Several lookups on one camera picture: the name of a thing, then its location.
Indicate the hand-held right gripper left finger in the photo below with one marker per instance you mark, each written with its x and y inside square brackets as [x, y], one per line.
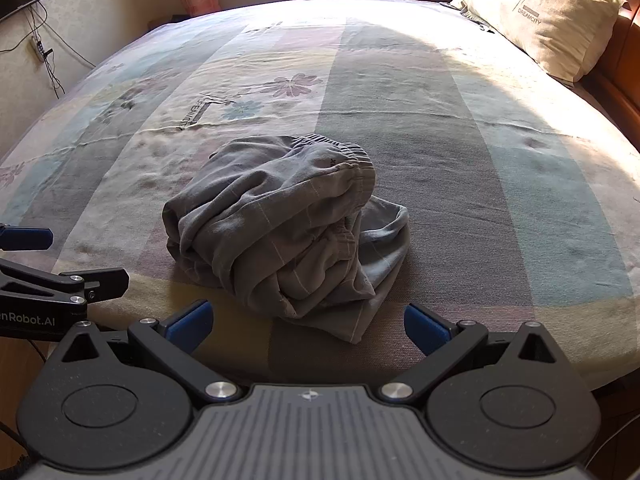
[192, 325]

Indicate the dark bedside stand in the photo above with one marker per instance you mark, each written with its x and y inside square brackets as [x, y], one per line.
[178, 17]

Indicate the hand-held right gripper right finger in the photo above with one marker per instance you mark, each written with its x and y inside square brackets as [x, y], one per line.
[425, 330]

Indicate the grey pants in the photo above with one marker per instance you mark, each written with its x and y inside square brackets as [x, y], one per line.
[280, 230]

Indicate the beige printed pillow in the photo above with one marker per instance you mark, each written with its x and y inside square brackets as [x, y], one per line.
[540, 15]

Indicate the white power strip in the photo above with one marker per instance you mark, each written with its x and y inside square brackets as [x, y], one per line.
[38, 47]

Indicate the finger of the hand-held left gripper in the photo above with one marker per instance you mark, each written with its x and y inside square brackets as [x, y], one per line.
[27, 238]
[105, 282]

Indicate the wooden headboard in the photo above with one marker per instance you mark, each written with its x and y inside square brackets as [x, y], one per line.
[615, 75]

